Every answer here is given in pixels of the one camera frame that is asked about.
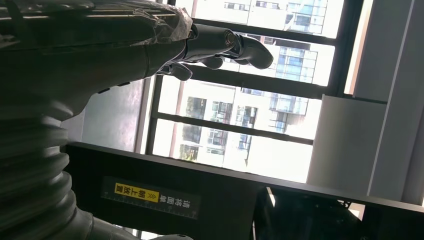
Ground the black inbound scanner machine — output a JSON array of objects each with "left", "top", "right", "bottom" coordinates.
[{"left": 64, "top": 142, "right": 424, "bottom": 240}]

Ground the black yellow label sticker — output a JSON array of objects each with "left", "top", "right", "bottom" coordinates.
[{"left": 100, "top": 176, "right": 202, "bottom": 221}]

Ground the building outside window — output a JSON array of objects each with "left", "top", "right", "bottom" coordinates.
[{"left": 155, "top": 0, "right": 345, "bottom": 183}]

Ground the dark window frame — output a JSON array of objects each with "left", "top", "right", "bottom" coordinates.
[{"left": 134, "top": 0, "right": 365, "bottom": 157}]

